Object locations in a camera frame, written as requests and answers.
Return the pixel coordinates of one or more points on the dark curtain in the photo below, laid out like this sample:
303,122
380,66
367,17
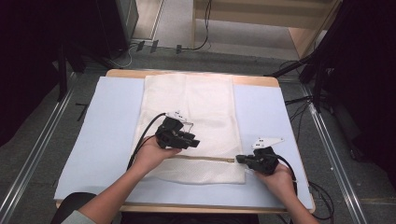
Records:
28,62
373,77

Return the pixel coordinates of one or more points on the white mesh laundry bag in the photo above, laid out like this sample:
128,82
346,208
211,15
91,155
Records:
202,105

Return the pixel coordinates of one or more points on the light blue table mat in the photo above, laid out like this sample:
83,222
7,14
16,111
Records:
102,140

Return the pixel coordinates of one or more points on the black metal stand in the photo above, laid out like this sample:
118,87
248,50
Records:
63,71
317,74

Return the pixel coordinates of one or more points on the person's left hand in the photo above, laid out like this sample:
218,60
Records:
151,157

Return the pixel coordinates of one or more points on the dark grey cabinet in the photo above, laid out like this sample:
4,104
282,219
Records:
120,25

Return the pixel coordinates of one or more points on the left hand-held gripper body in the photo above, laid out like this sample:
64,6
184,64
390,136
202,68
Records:
169,133

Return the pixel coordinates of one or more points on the person's grey sleeve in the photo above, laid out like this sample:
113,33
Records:
77,218

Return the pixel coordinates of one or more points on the metal floor rail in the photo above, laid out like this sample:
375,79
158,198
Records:
37,146
334,165

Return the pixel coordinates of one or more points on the light wooden shelf unit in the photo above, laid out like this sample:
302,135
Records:
264,18

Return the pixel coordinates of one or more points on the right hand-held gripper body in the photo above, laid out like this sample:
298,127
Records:
264,161

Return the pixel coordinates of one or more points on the person's right hand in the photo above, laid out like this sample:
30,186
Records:
278,180

